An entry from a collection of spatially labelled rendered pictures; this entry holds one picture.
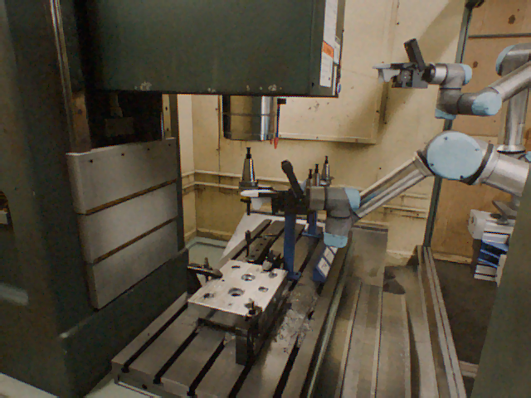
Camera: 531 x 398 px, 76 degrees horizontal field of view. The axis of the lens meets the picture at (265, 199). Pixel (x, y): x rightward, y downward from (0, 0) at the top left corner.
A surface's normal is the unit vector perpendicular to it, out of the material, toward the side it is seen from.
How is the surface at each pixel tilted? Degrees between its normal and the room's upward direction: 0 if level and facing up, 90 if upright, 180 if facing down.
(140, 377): 90
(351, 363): 8
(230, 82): 90
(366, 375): 8
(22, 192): 90
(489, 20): 90
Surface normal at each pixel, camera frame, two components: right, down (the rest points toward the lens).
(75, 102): 0.94, 0.12
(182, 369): 0.02, -0.96
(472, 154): -0.56, 0.18
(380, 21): -0.34, 0.26
